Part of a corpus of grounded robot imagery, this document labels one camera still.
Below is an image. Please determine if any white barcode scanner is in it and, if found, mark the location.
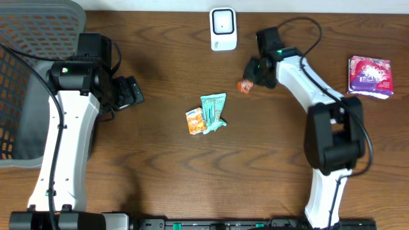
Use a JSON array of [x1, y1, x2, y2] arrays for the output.
[[209, 7, 238, 51]]

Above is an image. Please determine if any orange snack box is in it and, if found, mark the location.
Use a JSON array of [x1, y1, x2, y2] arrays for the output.
[[185, 107, 207, 135]]

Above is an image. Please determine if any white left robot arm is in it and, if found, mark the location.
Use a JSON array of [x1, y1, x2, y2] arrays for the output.
[[9, 33, 144, 230]]

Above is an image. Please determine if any green wipes packet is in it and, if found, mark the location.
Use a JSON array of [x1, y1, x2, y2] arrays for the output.
[[201, 93, 227, 134]]

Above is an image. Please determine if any dark grey plastic basket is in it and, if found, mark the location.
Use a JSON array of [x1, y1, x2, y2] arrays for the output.
[[1, 1, 86, 168]]

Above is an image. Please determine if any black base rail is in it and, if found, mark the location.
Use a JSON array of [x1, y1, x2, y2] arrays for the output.
[[137, 218, 378, 230]]

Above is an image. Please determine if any purple red pad packet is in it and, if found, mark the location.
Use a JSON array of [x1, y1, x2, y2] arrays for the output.
[[347, 56, 394, 100]]

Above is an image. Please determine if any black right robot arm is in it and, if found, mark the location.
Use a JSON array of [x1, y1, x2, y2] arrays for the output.
[[243, 27, 365, 229]]

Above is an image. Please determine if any orange chocolate bar wrapper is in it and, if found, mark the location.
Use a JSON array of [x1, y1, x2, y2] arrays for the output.
[[236, 79, 254, 94]]

